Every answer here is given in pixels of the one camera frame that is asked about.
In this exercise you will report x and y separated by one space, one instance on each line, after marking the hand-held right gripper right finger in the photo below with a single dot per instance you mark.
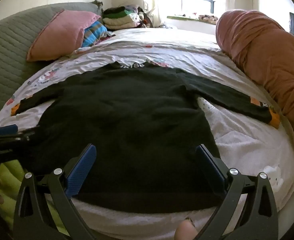
218 171

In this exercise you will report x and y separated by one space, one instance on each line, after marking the pink pillow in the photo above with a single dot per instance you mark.
62 33

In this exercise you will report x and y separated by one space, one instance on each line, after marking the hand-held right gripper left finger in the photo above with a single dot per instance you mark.
83 170

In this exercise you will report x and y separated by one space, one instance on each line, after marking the person's right hand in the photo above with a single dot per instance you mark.
184 231

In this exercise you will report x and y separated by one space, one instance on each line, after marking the pink rolled duvet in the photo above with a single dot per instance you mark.
264 52

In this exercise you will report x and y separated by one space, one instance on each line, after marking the white curtain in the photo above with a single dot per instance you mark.
154 0

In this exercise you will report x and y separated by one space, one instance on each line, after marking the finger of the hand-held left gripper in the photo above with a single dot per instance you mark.
8 130
19 137

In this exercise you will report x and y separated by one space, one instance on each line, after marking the light green blanket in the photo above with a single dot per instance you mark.
9 177

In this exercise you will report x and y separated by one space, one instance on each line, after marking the black sweater with orange cuffs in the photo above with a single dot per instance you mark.
127 120

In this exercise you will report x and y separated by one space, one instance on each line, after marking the green window ledge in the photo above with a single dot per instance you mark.
181 18

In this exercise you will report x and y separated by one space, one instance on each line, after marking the striped blue blanket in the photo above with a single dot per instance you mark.
94 33

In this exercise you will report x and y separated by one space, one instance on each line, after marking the stack of folded clothes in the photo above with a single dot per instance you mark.
119 17

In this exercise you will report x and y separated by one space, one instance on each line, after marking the white printed bed sheet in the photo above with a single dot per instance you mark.
239 137

